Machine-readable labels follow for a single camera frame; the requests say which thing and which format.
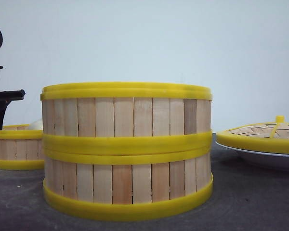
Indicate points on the bamboo steamer basket with buns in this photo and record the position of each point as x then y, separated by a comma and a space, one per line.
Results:
21, 148

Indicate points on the bamboo steamer basket yellow rims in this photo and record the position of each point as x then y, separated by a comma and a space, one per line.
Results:
125, 121

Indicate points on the yellow woven bamboo steamer lid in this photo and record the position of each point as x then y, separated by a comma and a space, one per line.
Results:
266, 137

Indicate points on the white steamed bun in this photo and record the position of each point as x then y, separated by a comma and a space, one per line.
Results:
36, 125

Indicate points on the bottom bamboo steamer basket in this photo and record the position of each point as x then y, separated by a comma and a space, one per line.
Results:
127, 187

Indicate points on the white plate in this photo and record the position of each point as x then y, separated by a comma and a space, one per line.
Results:
262, 159

